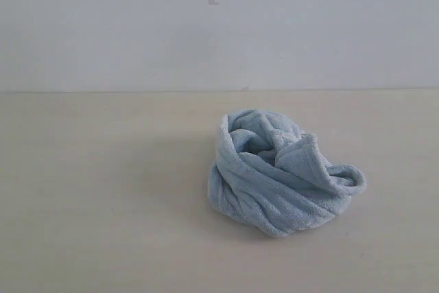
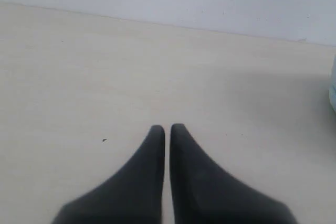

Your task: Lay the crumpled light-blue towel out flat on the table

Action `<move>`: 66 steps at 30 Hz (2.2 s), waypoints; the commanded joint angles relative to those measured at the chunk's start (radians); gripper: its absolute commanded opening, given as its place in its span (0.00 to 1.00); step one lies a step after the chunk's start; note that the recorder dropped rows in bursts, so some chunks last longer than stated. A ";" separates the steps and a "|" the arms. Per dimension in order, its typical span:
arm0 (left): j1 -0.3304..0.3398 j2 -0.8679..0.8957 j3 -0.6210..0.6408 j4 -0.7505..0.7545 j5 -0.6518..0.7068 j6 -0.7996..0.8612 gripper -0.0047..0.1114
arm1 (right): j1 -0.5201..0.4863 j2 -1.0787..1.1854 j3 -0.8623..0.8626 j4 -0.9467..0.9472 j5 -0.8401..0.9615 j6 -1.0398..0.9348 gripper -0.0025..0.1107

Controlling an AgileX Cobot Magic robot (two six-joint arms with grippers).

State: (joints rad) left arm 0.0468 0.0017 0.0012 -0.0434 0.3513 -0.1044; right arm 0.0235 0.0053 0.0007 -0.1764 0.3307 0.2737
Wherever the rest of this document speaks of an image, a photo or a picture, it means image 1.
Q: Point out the light blue fluffy towel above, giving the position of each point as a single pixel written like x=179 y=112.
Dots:
x=270 y=174

